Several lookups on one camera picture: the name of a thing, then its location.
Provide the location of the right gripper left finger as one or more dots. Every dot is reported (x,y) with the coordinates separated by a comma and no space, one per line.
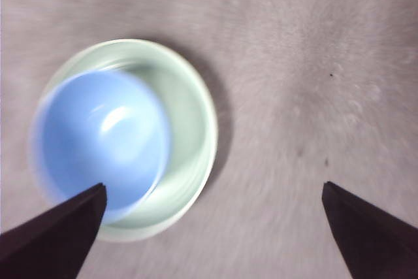
(49,246)

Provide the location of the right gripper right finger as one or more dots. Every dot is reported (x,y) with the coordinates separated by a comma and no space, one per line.
(375,243)

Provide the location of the blue ribbed bowl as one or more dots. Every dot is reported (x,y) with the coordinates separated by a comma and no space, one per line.
(98,135)

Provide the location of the pale green plate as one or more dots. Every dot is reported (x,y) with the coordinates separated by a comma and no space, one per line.
(191,122)

